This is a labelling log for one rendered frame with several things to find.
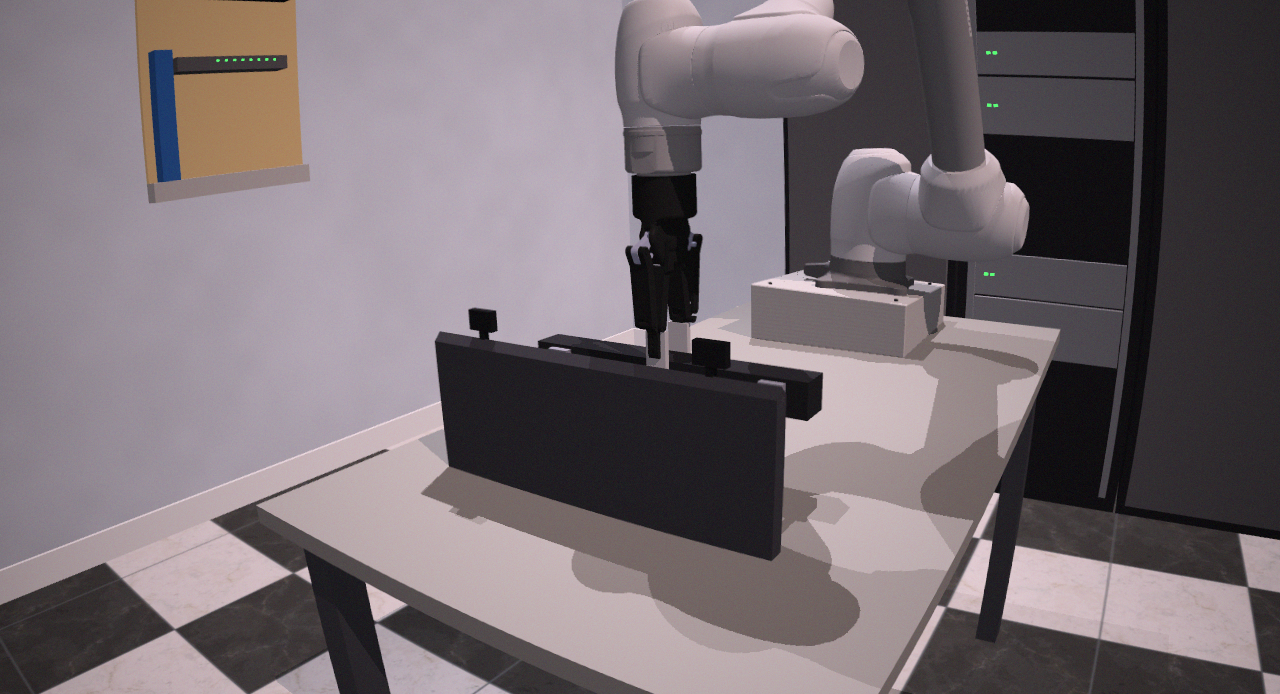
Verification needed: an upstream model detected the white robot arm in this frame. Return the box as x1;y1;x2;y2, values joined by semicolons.
614;0;1029;296

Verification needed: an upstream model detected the black rectangular panel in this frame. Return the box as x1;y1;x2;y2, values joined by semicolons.
435;332;786;561

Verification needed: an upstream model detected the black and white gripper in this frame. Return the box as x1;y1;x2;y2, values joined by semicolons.
625;173;703;369

